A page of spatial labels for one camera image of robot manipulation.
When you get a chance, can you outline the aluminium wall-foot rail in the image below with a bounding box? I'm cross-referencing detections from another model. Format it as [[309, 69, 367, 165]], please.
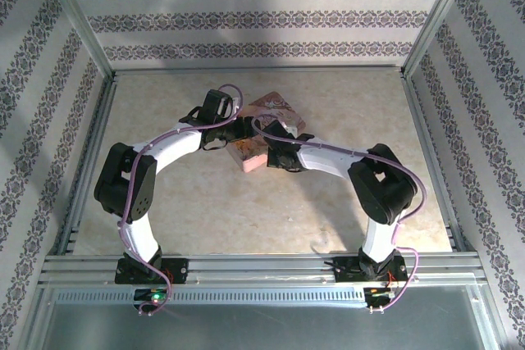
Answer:
[[110, 63, 406, 77]]

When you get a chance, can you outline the slotted grey cable duct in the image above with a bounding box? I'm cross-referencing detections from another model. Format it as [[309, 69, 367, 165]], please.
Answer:
[[55, 287, 368, 306]]

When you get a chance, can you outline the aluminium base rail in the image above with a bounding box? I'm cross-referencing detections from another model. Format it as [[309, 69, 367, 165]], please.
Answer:
[[39, 253, 486, 286]]

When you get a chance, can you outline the pink illustrated tin box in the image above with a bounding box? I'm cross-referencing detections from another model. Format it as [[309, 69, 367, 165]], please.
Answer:
[[227, 89, 308, 174]]

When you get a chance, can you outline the aluminium corner post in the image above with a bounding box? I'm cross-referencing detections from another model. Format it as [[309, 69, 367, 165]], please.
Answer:
[[39, 0, 116, 80], [400, 0, 482, 76]]

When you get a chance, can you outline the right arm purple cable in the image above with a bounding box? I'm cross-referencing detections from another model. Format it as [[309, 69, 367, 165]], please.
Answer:
[[250, 116, 427, 313]]

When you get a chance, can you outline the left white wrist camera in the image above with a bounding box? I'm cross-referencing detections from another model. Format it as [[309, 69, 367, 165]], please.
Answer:
[[216, 93, 244, 118]]

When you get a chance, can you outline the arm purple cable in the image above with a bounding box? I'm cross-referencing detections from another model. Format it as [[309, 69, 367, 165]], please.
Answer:
[[250, 116, 427, 313], [117, 84, 247, 317]]

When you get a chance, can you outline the aluminium side rail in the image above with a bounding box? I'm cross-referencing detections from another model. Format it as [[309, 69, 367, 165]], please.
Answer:
[[55, 75, 119, 256], [404, 73, 479, 253]]

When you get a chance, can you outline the grey metal sheet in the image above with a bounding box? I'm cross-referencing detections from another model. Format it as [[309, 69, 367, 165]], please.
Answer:
[[22, 284, 504, 350]]

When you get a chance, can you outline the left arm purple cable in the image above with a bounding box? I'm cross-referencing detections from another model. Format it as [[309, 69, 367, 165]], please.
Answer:
[[117, 84, 247, 317]]

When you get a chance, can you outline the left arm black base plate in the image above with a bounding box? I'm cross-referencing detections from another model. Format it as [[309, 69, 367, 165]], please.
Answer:
[[114, 257, 189, 285]]

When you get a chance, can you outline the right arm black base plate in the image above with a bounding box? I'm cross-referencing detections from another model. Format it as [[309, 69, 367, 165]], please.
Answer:
[[334, 257, 409, 284]]

